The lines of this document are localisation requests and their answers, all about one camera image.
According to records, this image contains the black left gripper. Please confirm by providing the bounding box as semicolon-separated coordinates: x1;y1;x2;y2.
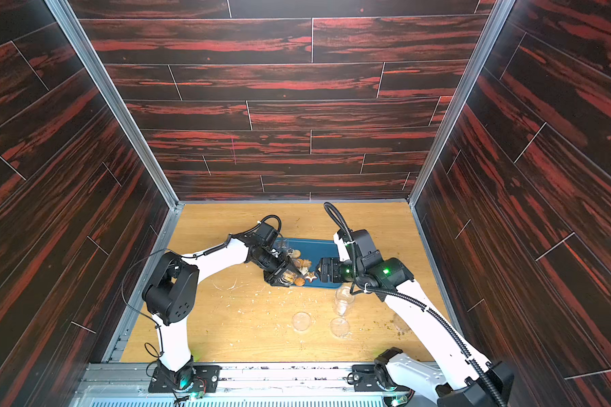
252;249;302;286

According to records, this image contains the clear jar with yellow snacks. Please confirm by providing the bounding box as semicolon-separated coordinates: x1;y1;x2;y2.
278;261;305;287

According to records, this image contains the clear plastic jar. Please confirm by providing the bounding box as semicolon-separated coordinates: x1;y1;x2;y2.
334;286;355;316

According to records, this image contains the clear round jar lid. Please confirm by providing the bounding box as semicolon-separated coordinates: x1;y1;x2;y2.
393;313;411;335

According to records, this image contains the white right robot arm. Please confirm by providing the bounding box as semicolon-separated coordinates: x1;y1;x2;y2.
319;202;514;406

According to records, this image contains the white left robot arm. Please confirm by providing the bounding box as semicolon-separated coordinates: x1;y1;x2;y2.
142;215;306;393

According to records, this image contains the brown star iced cookie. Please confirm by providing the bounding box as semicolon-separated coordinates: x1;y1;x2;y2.
305;272;317;283

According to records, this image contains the blue plastic tray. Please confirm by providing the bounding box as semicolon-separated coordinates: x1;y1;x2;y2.
273;237;339;273

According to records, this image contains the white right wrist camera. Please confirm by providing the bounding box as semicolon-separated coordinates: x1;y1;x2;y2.
334;231;351;262

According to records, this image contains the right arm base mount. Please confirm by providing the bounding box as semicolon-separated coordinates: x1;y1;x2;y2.
346;347;416;406

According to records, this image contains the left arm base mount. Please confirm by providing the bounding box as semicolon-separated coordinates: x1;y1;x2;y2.
148;359;222;399

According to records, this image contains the aluminium corner post right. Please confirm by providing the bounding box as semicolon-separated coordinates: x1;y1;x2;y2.
409;0;516;213

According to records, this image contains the aluminium corner post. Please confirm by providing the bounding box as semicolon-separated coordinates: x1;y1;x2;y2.
409;0;516;213
44;0;179;210

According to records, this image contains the aluminium corner post left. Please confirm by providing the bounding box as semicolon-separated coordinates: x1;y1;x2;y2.
44;0;179;210

